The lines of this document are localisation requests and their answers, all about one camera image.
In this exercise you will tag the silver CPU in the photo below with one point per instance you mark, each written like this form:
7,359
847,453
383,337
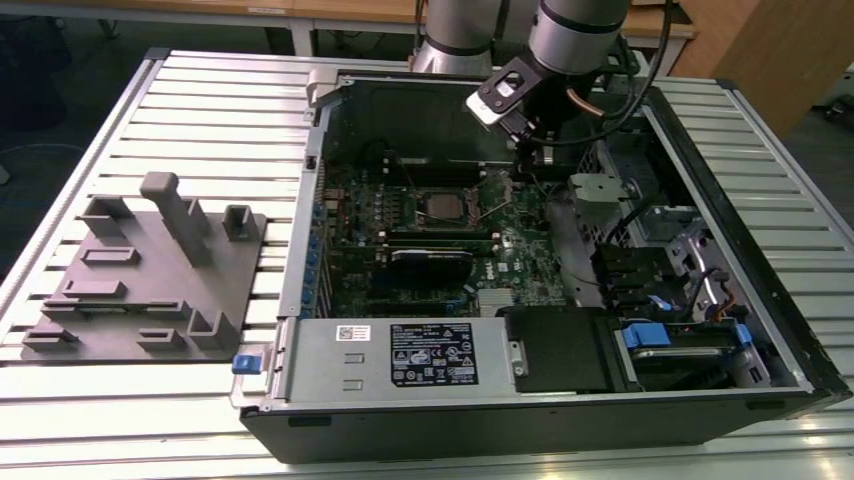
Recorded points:
447,205

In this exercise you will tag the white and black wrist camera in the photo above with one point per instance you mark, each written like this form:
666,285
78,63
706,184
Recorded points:
501,95

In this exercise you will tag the small blue clip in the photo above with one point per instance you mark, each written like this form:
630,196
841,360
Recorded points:
742,335

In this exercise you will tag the silver metal bracket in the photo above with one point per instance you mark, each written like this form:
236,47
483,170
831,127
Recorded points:
590,192

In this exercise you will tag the black PC case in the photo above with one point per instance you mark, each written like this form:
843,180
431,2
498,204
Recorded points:
467,435

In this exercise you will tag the blue case latch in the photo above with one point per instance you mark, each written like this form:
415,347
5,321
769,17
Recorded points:
246,365

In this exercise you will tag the wooden top desk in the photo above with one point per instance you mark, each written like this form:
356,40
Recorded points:
681,26
134,5

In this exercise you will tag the black graphics card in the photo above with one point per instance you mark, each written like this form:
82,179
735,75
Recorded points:
434,272

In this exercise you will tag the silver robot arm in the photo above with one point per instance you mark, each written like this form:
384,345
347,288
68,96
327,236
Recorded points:
577,35

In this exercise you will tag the silver finned heatsink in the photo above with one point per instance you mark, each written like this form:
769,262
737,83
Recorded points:
496,296

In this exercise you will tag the grey case latch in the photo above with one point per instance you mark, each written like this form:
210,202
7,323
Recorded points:
320,82

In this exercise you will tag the CPU socket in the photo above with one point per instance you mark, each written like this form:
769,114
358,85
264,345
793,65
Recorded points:
420,200

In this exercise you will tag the black expansion slot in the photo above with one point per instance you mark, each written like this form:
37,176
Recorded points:
414,308

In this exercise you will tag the silver disk bay cage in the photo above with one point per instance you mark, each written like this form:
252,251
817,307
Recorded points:
667,220

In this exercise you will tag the black RAM slot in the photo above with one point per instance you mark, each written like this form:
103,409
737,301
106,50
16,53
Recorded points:
443,166
440,243
480,248
443,177
443,171
440,236
440,231

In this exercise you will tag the black disk drive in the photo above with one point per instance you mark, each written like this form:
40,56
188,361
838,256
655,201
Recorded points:
674,367

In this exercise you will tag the grey parts rack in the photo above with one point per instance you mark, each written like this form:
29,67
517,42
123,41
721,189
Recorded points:
167,280

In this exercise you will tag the black plastic shroud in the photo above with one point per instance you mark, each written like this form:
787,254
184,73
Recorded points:
567,350

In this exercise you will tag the green motherboard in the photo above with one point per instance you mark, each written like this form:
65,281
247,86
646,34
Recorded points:
527,260

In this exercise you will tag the silver power supply unit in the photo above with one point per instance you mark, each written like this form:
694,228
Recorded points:
320,370

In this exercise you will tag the black plastic bracket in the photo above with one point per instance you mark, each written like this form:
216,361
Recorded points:
627,275

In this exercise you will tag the wooden cabinet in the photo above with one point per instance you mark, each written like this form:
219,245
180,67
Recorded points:
767,50

